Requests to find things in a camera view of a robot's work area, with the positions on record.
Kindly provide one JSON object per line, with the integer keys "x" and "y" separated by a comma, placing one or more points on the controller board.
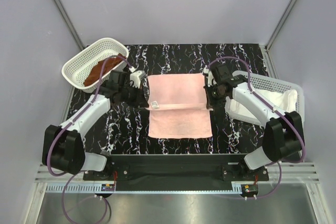
{"x": 108, "y": 187}
{"x": 250, "y": 190}

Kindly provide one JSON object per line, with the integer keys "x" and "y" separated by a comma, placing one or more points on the pink towel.
{"x": 177, "y": 105}

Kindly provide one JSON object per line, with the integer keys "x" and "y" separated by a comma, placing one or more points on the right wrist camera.
{"x": 208, "y": 77}

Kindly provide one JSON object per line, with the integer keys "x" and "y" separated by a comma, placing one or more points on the brown towel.
{"x": 96, "y": 70}

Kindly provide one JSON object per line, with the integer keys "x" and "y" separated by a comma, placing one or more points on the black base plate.
{"x": 174, "y": 172}

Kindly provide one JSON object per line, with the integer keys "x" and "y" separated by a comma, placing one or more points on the left controller board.
{"x": 108, "y": 187}

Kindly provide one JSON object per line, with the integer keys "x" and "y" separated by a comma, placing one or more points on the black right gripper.
{"x": 209, "y": 99}

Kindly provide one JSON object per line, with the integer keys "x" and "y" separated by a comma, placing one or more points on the white perforated basket left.
{"x": 78, "y": 68}

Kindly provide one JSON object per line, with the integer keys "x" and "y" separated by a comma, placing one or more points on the white perforated basket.
{"x": 78, "y": 68}
{"x": 274, "y": 85}

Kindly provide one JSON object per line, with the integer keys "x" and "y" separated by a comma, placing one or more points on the white towel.
{"x": 286, "y": 101}

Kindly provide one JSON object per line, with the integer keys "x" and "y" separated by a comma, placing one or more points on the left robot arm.
{"x": 63, "y": 149}

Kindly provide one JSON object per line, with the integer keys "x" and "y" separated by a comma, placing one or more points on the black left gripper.
{"x": 140, "y": 100}

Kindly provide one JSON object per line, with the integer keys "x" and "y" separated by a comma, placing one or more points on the right controller board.
{"x": 250, "y": 190}

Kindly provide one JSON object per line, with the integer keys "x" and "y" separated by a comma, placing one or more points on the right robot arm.
{"x": 283, "y": 131}

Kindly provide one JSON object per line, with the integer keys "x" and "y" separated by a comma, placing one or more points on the white perforated basket right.
{"x": 274, "y": 85}

